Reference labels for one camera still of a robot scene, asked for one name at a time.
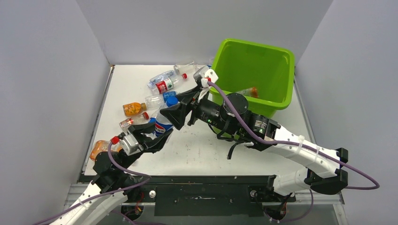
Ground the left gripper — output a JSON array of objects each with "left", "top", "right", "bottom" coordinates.
[{"left": 118, "top": 119, "right": 173, "bottom": 171}]

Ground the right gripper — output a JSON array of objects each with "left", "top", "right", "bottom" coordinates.
[{"left": 160, "top": 84, "right": 236, "bottom": 135}]

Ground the pepsi bottle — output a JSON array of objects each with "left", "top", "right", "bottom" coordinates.
[
  {"left": 149, "top": 97, "right": 178, "bottom": 137},
  {"left": 173, "top": 60, "right": 204, "bottom": 75}
]

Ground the green plastic bin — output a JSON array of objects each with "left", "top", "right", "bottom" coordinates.
[{"left": 211, "top": 38, "right": 295, "bottom": 118}]

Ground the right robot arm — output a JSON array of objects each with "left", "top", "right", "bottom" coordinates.
[{"left": 160, "top": 88, "right": 348, "bottom": 201}]

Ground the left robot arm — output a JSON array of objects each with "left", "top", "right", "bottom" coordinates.
[{"left": 52, "top": 123, "right": 173, "bottom": 225}]

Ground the Pepsi bottle behind bin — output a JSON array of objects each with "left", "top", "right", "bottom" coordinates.
[{"left": 173, "top": 60, "right": 204, "bottom": 75}]

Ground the clear bottle blue label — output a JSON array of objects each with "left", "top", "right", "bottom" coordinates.
[{"left": 145, "top": 91, "right": 178, "bottom": 109}]

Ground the clear bottle red cap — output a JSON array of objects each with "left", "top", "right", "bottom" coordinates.
[{"left": 119, "top": 112, "right": 149, "bottom": 129}]

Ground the red label bottle left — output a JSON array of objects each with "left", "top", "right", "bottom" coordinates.
[{"left": 151, "top": 73, "right": 188, "bottom": 95}]

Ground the clear bottle silver cap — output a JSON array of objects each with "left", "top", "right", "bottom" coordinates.
[{"left": 147, "top": 70, "right": 176, "bottom": 88}]

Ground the crushed orange bottle front left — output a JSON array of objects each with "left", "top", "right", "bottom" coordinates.
[{"left": 90, "top": 140, "right": 122, "bottom": 161}]

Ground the orange label bottle back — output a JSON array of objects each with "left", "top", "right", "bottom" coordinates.
[{"left": 236, "top": 87, "right": 259, "bottom": 98}]

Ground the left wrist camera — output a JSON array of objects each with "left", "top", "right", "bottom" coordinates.
[{"left": 119, "top": 134, "right": 141, "bottom": 156}]

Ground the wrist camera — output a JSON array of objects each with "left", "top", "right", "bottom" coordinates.
[
  {"left": 119, "top": 134, "right": 141, "bottom": 156},
  {"left": 193, "top": 66, "right": 219, "bottom": 88}
]

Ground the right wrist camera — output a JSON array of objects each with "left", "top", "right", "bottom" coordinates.
[{"left": 193, "top": 66, "right": 219, "bottom": 88}]

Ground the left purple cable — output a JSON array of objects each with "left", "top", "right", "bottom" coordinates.
[{"left": 32, "top": 136, "right": 153, "bottom": 225}]

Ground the purple cable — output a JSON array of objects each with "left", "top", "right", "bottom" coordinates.
[
  {"left": 32, "top": 136, "right": 153, "bottom": 225},
  {"left": 202, "top": 79, "right": 381, "bottom": 224}
]

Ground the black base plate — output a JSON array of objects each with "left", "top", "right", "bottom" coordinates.
[{"left": 122, "top": 175, "right": 296, "bottom": 217}]

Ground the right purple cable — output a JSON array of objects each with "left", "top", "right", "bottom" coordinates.
[{"left": 202, "top": 79, "right": 381, "bottom": 224}]

